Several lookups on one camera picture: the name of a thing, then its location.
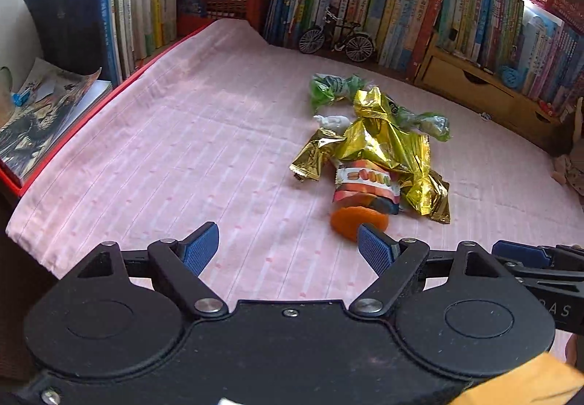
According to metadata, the large dark blue book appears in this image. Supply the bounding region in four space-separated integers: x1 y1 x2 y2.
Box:
19 0 114 85

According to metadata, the wooden drawer box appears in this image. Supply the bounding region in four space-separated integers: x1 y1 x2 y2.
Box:
413 33 566 156

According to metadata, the person's yellow clothing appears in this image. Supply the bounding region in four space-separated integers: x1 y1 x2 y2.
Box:
449 351 584 405

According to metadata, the green wrapper with white label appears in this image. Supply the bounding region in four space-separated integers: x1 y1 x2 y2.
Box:
310 73 366 114

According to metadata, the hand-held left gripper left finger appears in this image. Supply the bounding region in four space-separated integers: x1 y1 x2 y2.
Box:
68 221 230 320

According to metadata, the red plastic crate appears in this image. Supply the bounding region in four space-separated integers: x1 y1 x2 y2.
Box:
176 0 275 39

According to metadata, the green plastic wrapper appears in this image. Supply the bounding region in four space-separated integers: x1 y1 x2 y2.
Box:
396 106 452 142

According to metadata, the stack of magazines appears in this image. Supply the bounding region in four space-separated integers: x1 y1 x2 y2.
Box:
0 58 113 187

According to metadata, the pink striped cloth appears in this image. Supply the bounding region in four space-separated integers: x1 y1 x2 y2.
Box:
5 18 584 301

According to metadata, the colourful striped snack wrapper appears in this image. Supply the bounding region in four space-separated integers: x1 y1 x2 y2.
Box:
333 161 403 216

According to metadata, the blue round toy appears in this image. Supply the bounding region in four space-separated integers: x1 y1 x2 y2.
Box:
497 65 526 91

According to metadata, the orange peel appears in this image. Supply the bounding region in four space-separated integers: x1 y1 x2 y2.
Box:
331 204 390 244

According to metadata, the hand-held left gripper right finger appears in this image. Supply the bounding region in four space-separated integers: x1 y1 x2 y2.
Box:
349 223 525 317

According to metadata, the row of thin pale books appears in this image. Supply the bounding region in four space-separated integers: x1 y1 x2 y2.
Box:
105 0 180 78

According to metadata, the small gold foil wrapper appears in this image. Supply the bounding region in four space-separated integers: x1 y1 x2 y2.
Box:
397 165 452 224
291 131 350 183

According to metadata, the black bicycle model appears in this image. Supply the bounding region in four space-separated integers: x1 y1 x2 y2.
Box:
299 7 376 63

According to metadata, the white tissue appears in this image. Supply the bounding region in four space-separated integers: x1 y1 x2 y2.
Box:
314 114 351 135

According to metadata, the large gold foil wrapper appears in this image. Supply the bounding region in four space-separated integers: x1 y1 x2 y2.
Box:
340 87 432 180

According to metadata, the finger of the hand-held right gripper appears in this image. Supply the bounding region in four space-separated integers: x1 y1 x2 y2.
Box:
493 241 584 268
504 263 584 286

